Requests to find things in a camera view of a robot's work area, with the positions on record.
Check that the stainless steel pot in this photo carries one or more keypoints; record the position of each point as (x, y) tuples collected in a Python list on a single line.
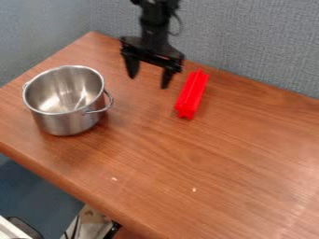
[(67, 99)]

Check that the table leg frame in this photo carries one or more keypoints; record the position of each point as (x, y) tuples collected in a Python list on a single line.
[(91, 225)]

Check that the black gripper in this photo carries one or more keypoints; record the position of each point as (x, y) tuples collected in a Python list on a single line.
[(151, 48)]

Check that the black white floor object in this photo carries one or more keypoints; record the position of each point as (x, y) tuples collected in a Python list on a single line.
[(13, 228)]

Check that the red plastic block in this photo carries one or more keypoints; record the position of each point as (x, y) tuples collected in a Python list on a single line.
[(189, 95)]

